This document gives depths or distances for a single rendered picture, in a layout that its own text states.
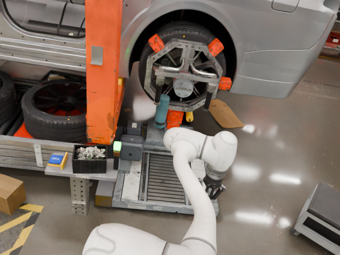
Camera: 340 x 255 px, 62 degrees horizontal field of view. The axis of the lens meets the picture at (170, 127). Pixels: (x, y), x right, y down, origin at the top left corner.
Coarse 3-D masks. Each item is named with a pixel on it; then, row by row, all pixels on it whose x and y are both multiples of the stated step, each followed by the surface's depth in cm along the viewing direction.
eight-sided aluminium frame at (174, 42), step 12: (168, 48) 192; (192, 48) 192; (204, 48) 192; (216, 60) 199; (144, 84) 208; (216, 84) 209; (204, 96) 219; (168, 108) 221; (180, 108) 222; (192, 108) 221
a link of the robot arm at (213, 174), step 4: (208, 164) 118; (208, 168) 118; (228, 168) 118; (208, 172) 119; (212, 172) 117; (216, 172) 116; (220, 172) 115; (224, 172) 116; (212, 176) 118; (216, 176) 118; (220, 176) 117; (224, 176) 119
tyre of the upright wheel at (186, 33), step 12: (168, 24) 209; (180, 24) 203; (192, 24) 205; (168, 36) 196; (180, 36) 196; (192, 36) 196; (204, 36) 196; (144, 48) 207; (144, 60) 206; (144, 72) 211
